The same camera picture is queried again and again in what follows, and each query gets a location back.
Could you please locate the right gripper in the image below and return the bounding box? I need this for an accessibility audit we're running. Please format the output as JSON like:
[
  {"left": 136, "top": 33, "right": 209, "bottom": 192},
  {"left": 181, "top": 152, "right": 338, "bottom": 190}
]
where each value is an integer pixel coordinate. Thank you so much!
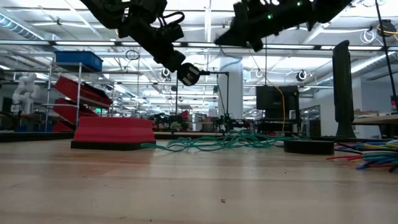
[{"left": 214, "top": 0, "right": 315, "bottom": 52}]

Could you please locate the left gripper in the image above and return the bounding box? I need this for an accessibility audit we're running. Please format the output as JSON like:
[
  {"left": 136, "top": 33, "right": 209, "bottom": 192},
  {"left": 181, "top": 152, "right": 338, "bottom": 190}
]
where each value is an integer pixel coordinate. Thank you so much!
[{"left": 118, "top": 14, "right": 190, "bottom": 73}]

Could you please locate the black cable spool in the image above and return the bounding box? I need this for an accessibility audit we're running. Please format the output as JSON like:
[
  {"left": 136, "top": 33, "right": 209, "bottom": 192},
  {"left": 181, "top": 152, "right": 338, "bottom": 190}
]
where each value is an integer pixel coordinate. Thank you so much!
[{"left": 176, "top": 62, "right": 202, "bottom": 87}]

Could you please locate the thin green wire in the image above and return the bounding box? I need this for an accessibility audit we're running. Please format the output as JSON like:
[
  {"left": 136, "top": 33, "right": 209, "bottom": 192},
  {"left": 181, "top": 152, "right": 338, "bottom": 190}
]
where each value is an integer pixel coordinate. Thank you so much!
[{"left": 139, "top": 129, "right": 312, "bottom": 153}]

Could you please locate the white building column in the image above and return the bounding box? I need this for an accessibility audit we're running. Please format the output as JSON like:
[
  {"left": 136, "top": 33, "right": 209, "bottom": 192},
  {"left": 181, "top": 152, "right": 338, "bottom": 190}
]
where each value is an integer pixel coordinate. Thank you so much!
[{"left": 218, "top": 57, "right": 244, "bottom": 121}]

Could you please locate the black monitor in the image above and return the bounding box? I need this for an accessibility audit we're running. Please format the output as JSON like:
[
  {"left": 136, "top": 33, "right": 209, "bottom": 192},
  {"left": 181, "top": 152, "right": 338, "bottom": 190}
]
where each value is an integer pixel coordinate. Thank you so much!
[{"left": 256, "top": 86, "right": 300, "bottom": 119}]

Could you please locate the red and black box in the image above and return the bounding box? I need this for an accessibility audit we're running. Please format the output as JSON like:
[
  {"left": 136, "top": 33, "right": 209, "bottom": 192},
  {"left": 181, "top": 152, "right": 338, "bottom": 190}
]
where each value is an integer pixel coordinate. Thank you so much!
[{"left": 70, "top": 117, "right": 157, "bottom": 152}]

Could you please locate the blue plastic bin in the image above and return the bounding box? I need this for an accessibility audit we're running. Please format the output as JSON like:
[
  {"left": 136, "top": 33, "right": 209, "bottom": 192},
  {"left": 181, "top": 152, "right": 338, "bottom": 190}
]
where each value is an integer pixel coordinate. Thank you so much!
[{"left": 55, "top": 50, "right": 104, "bottom": 73}]

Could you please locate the metal rack with red bins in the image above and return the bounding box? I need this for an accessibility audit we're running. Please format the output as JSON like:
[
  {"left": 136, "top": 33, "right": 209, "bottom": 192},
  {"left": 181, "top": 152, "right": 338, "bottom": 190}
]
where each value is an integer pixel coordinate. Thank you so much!
[{"left": 43, "top": 62, "right": 114, "bottom": 133}]

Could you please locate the black tape roll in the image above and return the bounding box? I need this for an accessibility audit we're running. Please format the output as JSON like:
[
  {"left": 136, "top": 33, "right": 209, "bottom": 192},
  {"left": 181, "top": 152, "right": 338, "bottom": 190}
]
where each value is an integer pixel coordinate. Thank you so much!
[{"left": 283, "top": 139, "right": 335, "bottom": 156}]

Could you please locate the thin black slanted pole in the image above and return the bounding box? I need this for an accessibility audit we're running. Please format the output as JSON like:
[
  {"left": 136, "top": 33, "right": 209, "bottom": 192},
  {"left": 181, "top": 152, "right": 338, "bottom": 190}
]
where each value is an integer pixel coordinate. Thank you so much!
[{"left": 374, "top": 0, "right": 398, "bottom": 105}]

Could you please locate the wooden table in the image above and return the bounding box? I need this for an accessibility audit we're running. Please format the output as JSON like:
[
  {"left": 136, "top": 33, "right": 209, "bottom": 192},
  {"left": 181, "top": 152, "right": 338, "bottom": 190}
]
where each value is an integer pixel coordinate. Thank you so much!
[{"left": 353, "top": 114, "right": 398, "bottom": 140}]

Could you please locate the black gantry frame with camera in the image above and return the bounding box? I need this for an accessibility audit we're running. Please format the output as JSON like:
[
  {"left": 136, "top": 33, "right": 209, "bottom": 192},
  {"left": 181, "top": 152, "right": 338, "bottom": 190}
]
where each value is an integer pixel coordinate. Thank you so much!
[{"left": 175, "top": 70, "right": 230, "bottom": 118}]

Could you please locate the yellow cable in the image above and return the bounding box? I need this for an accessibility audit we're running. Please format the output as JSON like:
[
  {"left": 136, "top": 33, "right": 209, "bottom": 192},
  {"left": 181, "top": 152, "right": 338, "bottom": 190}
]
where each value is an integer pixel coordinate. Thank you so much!
[{"left": 248, "top": 43, "right": 286, "bottom": 133}]

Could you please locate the black ceiling cable reel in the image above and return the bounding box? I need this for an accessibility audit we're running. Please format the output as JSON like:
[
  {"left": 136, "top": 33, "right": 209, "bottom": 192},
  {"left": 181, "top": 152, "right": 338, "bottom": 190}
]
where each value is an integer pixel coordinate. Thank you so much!
[{"left": 377, "top": 19, "right": 398, "bottom": 37}]

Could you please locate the bundle of coloured wires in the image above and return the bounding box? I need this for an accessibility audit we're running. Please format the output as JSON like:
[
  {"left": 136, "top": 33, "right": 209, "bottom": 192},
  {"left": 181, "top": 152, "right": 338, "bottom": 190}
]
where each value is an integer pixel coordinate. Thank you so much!
[{"left": 326, "top": 139, "right": 398, "bottom": 174}]

